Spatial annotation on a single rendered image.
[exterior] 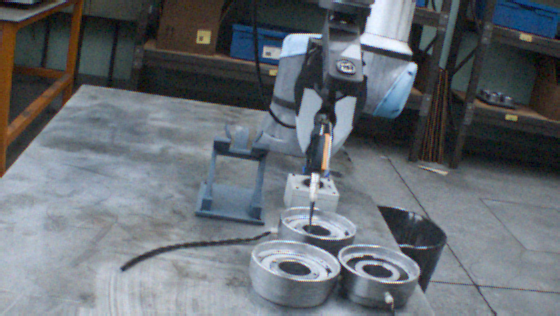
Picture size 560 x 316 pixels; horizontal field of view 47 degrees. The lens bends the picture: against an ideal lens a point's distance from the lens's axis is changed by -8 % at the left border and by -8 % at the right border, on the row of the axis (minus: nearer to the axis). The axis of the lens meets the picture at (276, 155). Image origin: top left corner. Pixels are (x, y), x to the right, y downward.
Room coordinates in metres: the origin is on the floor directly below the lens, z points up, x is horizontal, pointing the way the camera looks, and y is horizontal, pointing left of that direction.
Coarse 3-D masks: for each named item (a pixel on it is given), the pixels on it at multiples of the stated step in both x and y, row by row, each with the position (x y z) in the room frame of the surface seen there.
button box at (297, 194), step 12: (288, 180) 1.04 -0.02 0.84; (300, 180) 1.02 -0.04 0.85; (324, 180) 1.05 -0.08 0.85; (288, 192) 1.01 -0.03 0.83; (300, 192) 0.98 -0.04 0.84; (324, 192) 0.99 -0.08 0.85; (336, 192) 1.00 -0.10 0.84; (288, 204) 0.99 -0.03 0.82; (300, 204) 0.98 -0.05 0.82; (324, 204) 0.99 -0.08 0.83; (336, 204) 0.99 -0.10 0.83
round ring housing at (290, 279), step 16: (272, 240) 0.79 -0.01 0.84; (256, 256) 0.76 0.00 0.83; (304, 256) 0.79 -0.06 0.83; (320, 256) 0.78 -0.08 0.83; (256, 272) 0.72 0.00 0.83; (272, 272) 0.70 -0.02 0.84; (288, 272) 0.77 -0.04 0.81; (304, 272) 0.76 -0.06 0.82; (336, 272) 0.73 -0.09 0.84; (256, 288) 0.72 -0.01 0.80; (272, 288) 0.70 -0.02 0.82; (288, 288) 0.69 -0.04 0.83; (304, 288) 0.70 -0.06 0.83; (320, 288) 0.70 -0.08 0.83; (288, 304) 0.70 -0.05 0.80; (304, 304) 0.70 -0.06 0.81
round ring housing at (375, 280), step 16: (384, 256) 0.83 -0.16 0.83; (400, 256) 0.82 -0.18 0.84; (352, 272) 0.74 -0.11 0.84; (368, 272) 0.80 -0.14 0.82; (384, 272) 0.79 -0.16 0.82; (416, 272) 0.78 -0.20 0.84; (352, 288) 0.74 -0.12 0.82; (368, 288) 0.73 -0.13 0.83; (384, 288) 0.73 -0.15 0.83; (400, 288) 0.73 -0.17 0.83; (368, 304) 0.73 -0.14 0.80; (384, 304) 0.73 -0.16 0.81; (400, 304) 0.75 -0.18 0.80
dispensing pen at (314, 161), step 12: (324, 120) 0.93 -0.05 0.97; (324, 132) 0.92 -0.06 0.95; (312, 144) 0.89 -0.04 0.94; (324, 144) 0.89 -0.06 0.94; (312, 156) 0.88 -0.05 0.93; (312, 168) 0.88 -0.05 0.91; (312, 180) 0.88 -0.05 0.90; (312, 192) 0.87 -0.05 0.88; (312, 204) 0.86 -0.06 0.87; (312, 216) 0.86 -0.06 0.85
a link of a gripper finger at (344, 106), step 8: (344, 96) 0.91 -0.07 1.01; (336, 104) 0.91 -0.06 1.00; (344, 104) 0.91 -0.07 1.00; (352, 104) 0.91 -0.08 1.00; (336, 112) 0.91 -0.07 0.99; (344, 112) 0.91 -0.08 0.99; (352, 112) 0.91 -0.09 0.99; (336, 120) 0.91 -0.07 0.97; (344, 120) 0.91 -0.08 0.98; (336, 128) 0.91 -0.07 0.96; (344, 128) 0.91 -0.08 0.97; (336, 136) 0.91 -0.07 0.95; (344, 136) 0.91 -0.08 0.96; (336, 144) 0.91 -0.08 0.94
